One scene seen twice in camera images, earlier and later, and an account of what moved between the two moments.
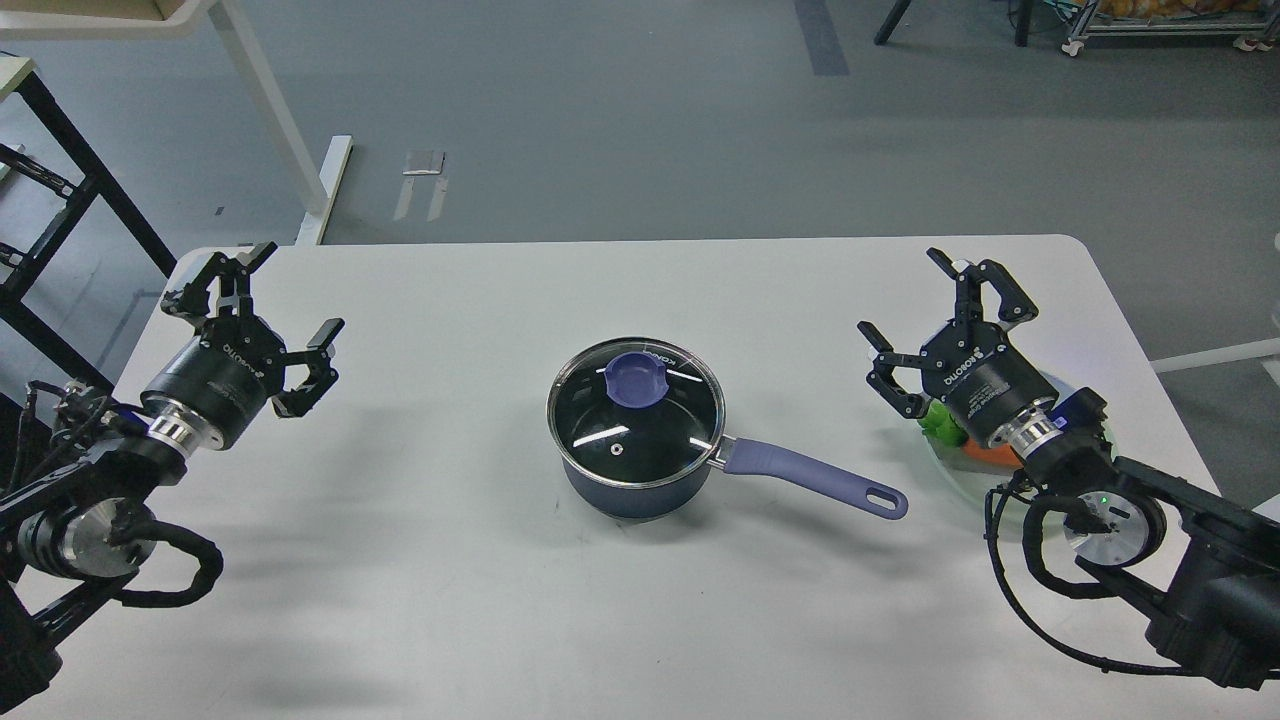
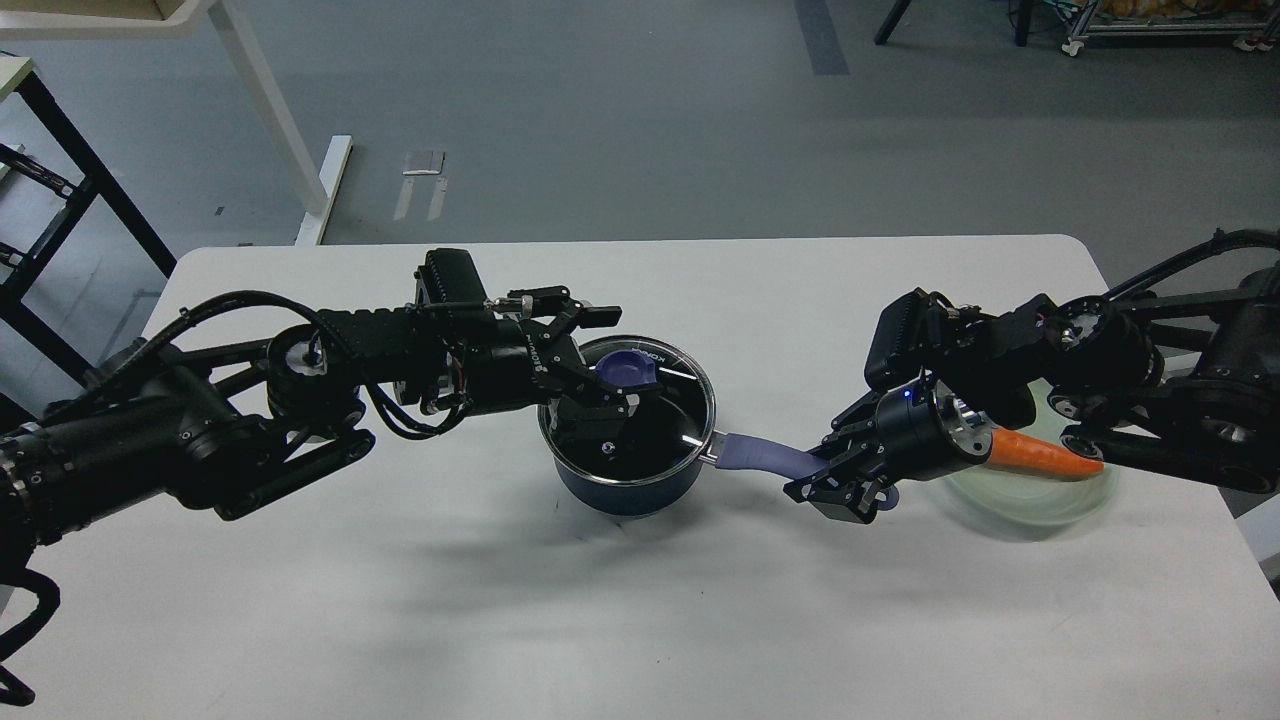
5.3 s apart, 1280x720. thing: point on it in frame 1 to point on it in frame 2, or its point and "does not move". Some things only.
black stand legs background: [898, 8] does not move
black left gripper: [226, 376] to [524, 362]
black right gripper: [975, 368] to [920, 431]
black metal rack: [82, 198] does not move
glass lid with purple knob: [635, 412] does not move
